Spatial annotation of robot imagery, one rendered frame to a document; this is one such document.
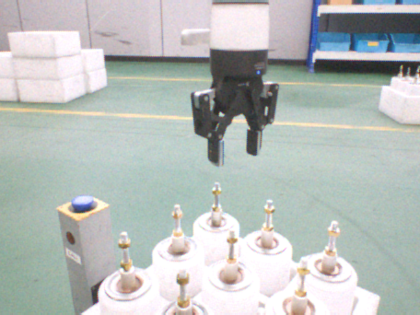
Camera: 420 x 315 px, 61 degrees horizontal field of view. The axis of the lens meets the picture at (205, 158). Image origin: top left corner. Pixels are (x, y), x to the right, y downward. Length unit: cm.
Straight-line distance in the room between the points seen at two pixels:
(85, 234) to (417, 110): 234
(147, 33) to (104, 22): 72
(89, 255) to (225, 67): 45
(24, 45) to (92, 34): 311
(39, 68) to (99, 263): 259
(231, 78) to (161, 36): 538
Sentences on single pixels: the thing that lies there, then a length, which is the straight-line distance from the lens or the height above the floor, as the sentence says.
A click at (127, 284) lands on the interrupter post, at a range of 60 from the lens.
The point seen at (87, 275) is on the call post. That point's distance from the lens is 75.
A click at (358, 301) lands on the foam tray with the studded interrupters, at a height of 18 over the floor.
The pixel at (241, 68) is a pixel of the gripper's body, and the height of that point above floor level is 59.
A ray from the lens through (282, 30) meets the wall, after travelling 554.
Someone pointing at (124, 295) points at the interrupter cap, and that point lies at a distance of 60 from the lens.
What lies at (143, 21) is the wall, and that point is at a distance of 591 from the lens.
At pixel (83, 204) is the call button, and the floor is 33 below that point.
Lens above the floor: 65
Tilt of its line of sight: 21 degrees down
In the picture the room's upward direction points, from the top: straight up
